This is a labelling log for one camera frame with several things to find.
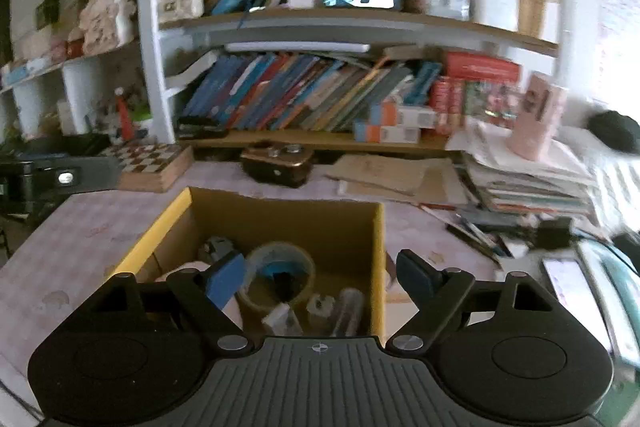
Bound brown paper envelopes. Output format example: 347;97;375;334
325;154;469;208

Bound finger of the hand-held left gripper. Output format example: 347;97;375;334
32;155;121;198

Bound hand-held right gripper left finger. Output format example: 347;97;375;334
87;252;253;356

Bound stack of papers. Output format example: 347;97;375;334
445;122;599;216

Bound red boxed book set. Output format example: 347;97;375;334
430;77;519;128

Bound pink and white ornament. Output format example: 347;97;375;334
80;0;137;56

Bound alphabet wall poster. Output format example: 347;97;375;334
595;0;640;104

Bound dark brown case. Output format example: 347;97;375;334
240;144;316;188

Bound checkered chess box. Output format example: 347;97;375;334
102;143;194;194

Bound yellow cardboard box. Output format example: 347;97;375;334
105;187;389;339

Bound long row of leaning books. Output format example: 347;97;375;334
180;52;444;134

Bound small grey object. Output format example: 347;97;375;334
199;236;237;264

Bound white storage box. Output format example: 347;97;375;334
472;0;521;33

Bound small orange and white box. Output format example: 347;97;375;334
368;103;401;128

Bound green and white jar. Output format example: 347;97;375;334
133;114;154;143

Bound flat red box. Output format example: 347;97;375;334
442;52;521;80

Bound yellow tape roll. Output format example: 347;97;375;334
235;243;317;324

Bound pink plush toy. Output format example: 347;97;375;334
155;259;244;333

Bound pink checked tablecloth desktop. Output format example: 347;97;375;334
0;159;547;389

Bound small white roll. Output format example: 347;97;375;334
306;294;335;326

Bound pink pen holder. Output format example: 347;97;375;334
510;72;569;160

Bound black cloth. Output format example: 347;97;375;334
587;109;640;153

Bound white wooden bookshelf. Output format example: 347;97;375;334
0;0;576;154

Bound smartphone with cable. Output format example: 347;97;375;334
542;257;614;354

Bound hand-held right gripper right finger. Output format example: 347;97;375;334
387;249;551;356

